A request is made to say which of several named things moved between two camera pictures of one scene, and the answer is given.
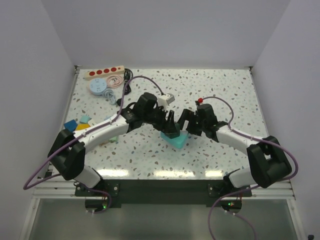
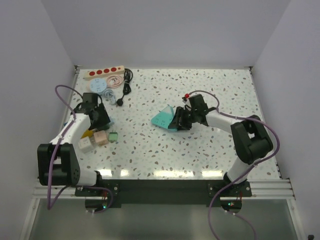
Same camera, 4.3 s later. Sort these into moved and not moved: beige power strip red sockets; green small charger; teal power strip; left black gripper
Moved: teal power strip; left black gripper
Not moved: beige power strip red sockets; green small charger
